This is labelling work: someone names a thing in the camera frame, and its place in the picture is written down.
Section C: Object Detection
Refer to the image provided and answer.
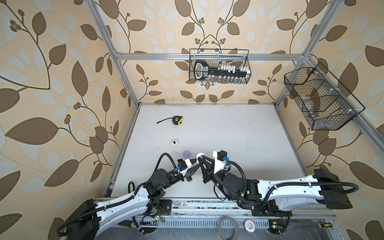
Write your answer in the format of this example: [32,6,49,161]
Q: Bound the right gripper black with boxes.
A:
[199,155,233,202]

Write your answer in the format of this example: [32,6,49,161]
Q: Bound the white round earbud case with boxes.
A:
[196,153,205,159]

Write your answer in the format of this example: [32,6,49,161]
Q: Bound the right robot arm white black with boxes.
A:
[197,154,359,212]

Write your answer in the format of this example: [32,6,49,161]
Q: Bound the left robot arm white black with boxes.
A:
[55,153,202,240]

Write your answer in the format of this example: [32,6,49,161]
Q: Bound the purple round earbud case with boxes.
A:
[183,150,192,159]

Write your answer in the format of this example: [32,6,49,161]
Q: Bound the black yellow tape measure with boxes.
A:
[156,116,183,126]

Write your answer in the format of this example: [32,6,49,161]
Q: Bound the grey tape roll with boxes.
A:
[218,217,239,240]

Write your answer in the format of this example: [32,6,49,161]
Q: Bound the white round disc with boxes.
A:
[244,220,256,233]

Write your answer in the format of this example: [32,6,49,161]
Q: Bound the black yellow screwdriver left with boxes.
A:
[118,220,135,228]

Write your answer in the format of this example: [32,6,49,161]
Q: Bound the black yellow screwdriver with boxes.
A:
[318,223,333,229]
[118,220,135,228]

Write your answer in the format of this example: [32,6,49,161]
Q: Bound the black yellow screwdriver right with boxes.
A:
[318,223,333,229]

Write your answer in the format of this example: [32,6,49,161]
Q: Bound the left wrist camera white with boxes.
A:
[178,159,193,172]

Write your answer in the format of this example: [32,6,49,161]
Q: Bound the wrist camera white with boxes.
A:
[178,159,193,172]
[213,150,230,174]

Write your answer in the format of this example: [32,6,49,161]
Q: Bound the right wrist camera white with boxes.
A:
[213,150,230,174]

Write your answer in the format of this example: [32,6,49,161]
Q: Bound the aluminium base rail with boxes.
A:
[88,197,337,220]

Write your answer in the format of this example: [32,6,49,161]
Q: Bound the black wire basket back wall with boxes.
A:
[189,48,252,85]

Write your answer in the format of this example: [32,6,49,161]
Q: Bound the black wire basket wall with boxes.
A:
[284,63,366,131]
[189,48,252,85]

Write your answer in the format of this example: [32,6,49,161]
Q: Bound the black wire basket right wall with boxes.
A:
[284,63,366,131]

